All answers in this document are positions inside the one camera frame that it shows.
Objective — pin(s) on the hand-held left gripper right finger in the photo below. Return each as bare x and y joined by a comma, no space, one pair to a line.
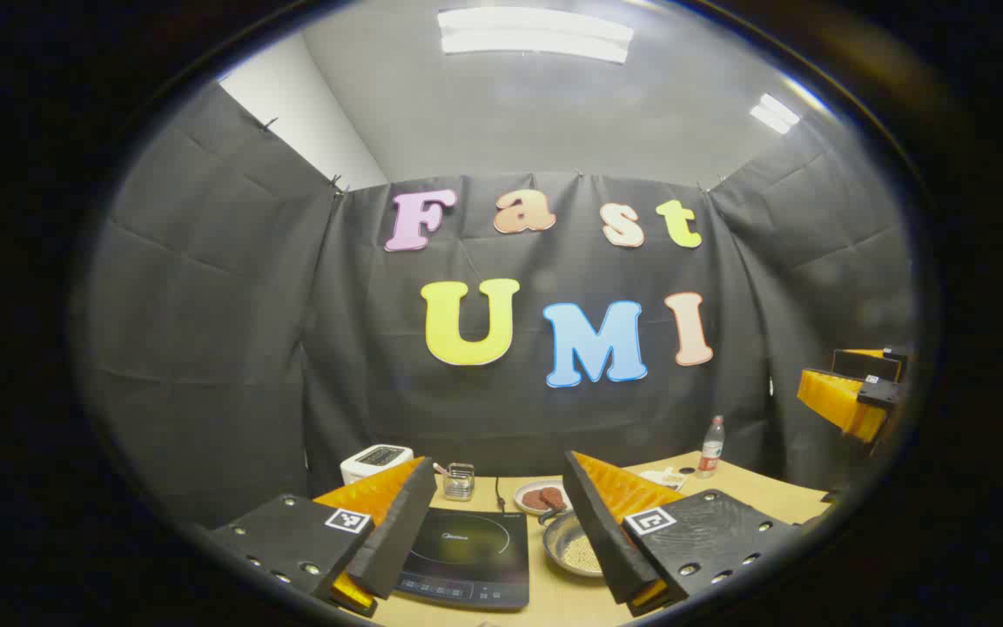
602,540

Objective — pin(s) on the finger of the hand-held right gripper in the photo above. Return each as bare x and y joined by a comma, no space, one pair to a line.
863,364
837,401

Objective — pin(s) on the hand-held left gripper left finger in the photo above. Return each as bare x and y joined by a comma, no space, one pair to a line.
397,540

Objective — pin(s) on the stainless steel pot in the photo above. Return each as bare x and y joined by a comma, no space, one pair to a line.
558,549

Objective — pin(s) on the black induction cooktop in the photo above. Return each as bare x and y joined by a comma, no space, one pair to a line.
467,557

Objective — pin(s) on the pile of soybeans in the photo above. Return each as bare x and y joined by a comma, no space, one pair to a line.
584,553

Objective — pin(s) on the brown meat patty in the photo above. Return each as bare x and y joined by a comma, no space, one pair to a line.
535,500
554,498

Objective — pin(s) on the white toaster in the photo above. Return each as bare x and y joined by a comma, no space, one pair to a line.
358,473

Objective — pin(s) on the white divided dish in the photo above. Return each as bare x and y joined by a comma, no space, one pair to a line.
663,478

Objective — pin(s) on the round white plate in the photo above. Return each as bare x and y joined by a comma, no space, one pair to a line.
523,502

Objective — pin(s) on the clear plastic water bottle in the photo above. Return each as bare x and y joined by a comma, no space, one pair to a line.
710,453

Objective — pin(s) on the black backdrop cloth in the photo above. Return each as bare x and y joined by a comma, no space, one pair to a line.
292,305

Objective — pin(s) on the small ceiling light panel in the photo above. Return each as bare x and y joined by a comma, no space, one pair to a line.
774,113

